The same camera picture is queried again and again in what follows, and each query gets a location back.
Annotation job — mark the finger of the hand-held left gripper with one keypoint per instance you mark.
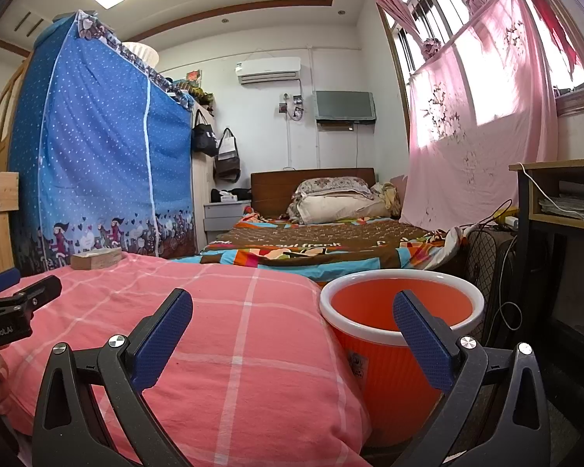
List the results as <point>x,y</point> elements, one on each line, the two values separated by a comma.
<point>2,279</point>
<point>36,289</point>

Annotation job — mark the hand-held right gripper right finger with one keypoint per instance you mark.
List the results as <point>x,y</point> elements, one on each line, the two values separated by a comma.
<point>423,345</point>

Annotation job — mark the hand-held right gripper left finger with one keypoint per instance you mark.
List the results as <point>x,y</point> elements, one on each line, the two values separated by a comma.
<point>163,340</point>

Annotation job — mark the orange bin with white rim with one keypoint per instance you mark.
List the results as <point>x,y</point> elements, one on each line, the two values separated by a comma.
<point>370,306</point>

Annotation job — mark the person's left hand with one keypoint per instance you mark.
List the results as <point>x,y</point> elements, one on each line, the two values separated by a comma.
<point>1,369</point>

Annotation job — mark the cardboard tape roll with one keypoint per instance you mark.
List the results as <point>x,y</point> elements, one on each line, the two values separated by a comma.
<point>97,259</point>

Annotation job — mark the pink checked blanket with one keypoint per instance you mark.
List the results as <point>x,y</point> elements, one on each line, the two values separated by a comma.
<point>248,350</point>

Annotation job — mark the black mesh fan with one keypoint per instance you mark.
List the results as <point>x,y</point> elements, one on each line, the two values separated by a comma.
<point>482,262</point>

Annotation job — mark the grey nightstand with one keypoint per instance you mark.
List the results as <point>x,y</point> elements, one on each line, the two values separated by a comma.
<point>224,219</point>

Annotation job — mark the brown colourful bed sheet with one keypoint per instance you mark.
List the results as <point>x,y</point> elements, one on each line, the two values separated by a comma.
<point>321,238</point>

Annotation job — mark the beige wardrobe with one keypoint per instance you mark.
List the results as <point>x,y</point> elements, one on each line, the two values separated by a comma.
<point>200,194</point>

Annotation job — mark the yellowish crumpled cloth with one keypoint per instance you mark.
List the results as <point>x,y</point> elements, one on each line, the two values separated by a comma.
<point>388,197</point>

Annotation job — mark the black item on nightstand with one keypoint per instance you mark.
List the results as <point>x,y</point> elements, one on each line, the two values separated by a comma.
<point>231,194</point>

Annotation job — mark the cream pillow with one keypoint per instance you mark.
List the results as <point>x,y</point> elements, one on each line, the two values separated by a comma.
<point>336,209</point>

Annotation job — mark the blue dotted fabric wardrobe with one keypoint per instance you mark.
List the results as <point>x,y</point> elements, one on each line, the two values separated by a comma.
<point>92,131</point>

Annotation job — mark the wooden bed headboard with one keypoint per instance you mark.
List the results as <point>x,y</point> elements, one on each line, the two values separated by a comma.
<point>272,194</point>

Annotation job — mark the floral patterned pillow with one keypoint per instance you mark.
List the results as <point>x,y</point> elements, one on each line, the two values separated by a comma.
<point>333,186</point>

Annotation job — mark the brown and white tote bag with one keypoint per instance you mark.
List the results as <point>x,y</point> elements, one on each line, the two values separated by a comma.
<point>226,163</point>

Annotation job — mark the stack of papers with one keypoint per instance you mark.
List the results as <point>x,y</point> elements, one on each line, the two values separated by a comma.
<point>569,206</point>

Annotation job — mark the black handbag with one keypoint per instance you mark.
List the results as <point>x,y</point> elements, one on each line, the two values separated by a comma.
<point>205,141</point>

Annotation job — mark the pink hanging sheet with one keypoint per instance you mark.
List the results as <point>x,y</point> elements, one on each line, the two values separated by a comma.
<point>467,131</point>

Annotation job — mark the wooden desk with black legs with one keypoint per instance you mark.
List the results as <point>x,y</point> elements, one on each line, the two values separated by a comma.
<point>564,165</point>

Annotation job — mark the colourful clutter pile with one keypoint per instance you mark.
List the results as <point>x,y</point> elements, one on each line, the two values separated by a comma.
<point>190,85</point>

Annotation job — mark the white plastic basket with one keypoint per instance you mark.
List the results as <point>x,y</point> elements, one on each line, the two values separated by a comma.
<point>141,51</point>

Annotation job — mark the white air conditioner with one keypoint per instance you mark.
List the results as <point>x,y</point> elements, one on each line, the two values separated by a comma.
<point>267,68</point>

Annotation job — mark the arched wooden frame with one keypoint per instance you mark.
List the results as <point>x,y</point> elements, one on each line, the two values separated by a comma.
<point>5,97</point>

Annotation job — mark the grey wall television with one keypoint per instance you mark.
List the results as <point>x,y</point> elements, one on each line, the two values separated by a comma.
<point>343,104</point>

